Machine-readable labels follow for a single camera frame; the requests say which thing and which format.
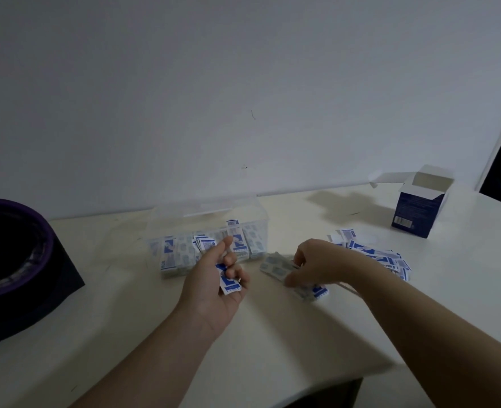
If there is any person's left forearm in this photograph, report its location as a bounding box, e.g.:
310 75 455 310
69 307 218 408

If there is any person's right forearm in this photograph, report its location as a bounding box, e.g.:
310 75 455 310
347 259 501 408

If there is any open blue cardboard box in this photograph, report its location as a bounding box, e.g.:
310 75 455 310
368 164 455 239

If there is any row of bandage packets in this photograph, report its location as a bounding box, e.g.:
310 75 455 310
150 219 268 279

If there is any pile of bandage packets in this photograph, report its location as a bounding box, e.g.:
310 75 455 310
326 228 413 282

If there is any person's left hand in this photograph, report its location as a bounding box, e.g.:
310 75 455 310
176 236 251 337

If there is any clear plastic storage container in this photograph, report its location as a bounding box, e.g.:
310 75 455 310
146 194 271 279

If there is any grey-backed bandage packet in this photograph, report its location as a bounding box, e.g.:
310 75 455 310
259 251 299 282

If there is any black purple round appliance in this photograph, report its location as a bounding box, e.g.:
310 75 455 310
0 197 86 356

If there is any person's right hand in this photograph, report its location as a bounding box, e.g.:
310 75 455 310
283 239 364 290

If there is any blue white bandage packet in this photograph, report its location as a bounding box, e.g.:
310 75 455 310
215 263 243 296
292 284 330 302

